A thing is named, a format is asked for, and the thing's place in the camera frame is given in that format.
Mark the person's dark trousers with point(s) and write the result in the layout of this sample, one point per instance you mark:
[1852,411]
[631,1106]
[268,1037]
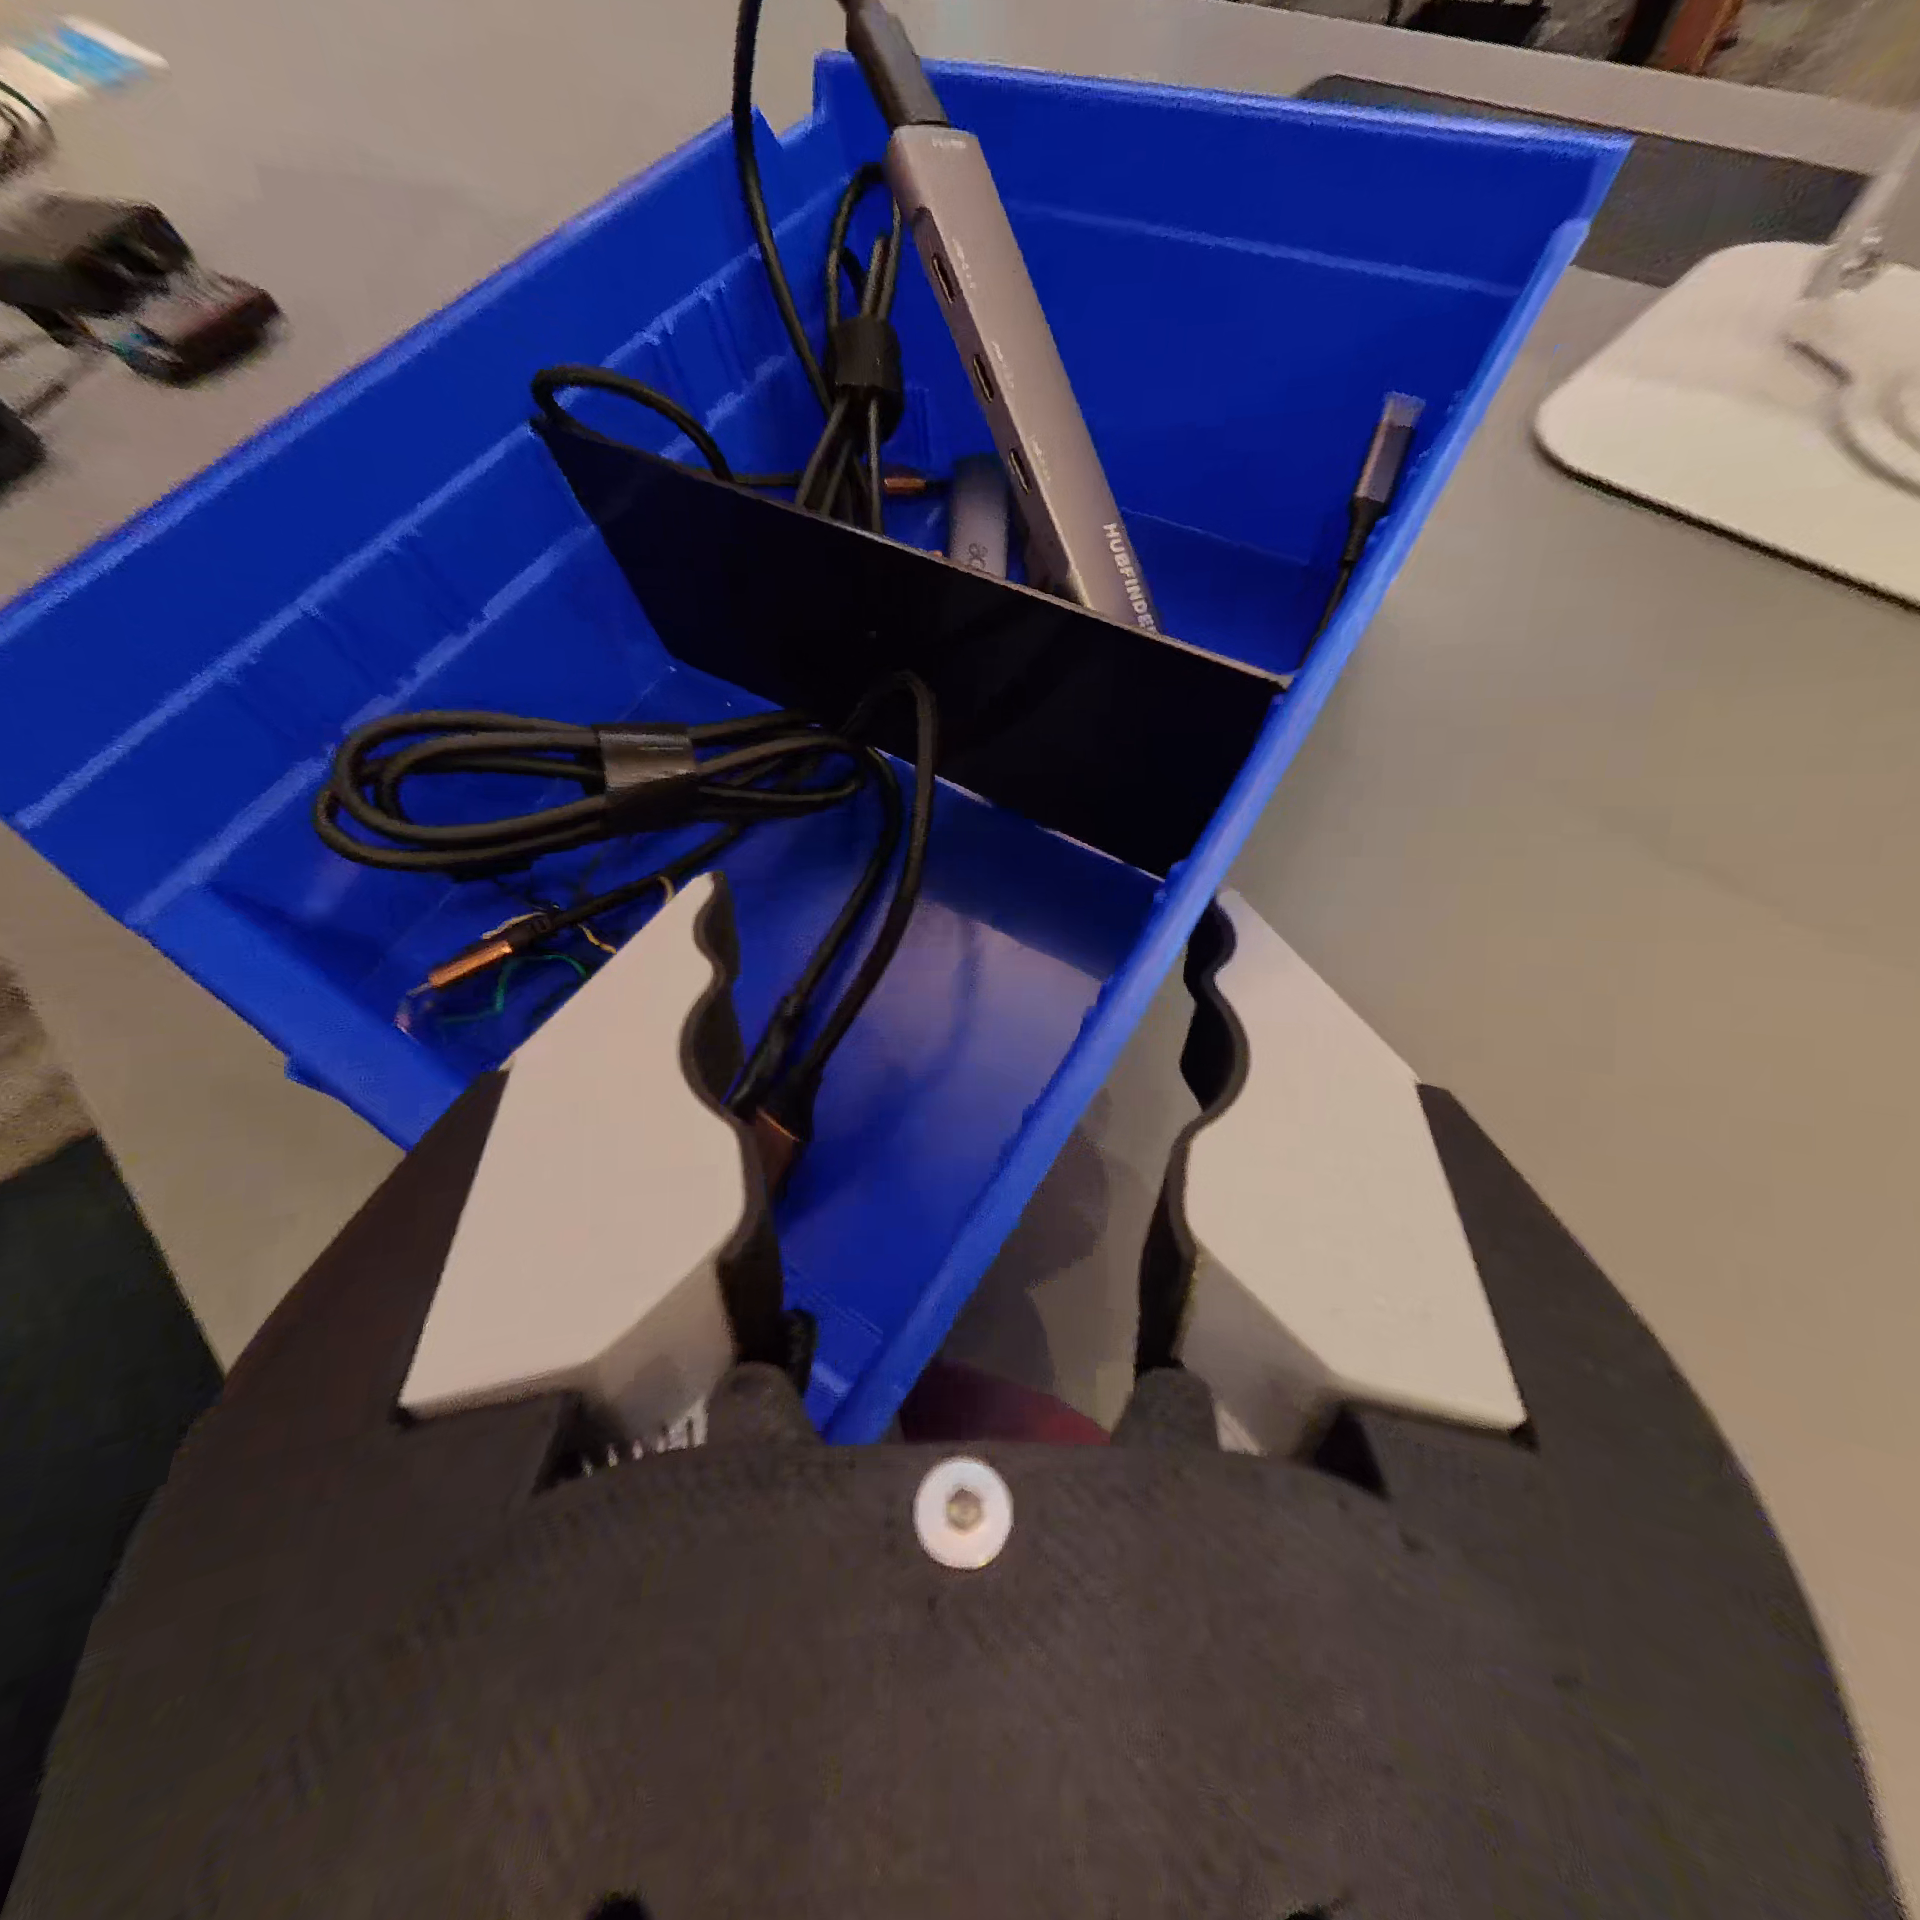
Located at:
[75,1424]

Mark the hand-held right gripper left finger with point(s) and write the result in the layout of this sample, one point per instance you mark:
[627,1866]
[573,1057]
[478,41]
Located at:
[599,1185]

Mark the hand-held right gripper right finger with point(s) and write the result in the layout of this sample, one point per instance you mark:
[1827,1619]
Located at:
[1320,1231]

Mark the white blue blurred packet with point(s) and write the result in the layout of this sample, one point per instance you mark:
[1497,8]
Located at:
[75,60]

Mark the blue plastic bin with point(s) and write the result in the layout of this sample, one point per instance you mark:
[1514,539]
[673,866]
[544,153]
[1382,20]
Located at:
[377,599]

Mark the black blurred desk device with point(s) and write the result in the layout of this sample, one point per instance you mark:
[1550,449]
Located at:
[179,323]

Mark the black bin divider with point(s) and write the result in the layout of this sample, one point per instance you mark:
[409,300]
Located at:
[960,707]

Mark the silver rounded usb hub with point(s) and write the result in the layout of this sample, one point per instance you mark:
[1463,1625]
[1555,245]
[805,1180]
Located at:
[983,518]

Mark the grey usb hub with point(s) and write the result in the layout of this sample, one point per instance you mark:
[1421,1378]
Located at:
[1019,390]

